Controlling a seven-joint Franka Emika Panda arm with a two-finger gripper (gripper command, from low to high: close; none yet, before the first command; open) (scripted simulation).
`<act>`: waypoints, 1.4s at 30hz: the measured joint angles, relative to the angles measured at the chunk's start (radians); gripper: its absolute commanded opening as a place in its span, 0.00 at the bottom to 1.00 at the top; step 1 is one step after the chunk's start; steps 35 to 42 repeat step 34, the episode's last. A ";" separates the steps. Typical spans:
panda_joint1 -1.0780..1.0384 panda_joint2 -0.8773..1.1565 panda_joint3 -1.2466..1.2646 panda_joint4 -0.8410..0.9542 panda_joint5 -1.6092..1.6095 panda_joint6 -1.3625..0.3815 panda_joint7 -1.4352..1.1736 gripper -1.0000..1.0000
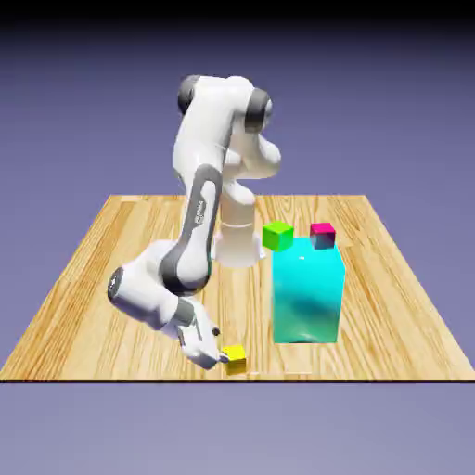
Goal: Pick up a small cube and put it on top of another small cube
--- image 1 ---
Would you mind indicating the small pink cube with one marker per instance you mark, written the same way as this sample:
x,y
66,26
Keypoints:
x,y
322,233

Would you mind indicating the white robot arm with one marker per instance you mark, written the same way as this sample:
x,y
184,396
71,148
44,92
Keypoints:
x,y
207,156

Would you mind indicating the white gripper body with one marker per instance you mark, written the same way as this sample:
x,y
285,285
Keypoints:
x,y
198,343

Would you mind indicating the small yellow cube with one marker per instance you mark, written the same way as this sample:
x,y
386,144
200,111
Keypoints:
x,y
235,357

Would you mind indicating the small green cube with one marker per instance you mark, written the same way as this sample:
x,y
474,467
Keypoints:
x,y
277,235

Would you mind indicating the large cyan box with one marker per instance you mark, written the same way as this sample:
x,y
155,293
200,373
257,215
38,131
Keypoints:
x,y
306,293

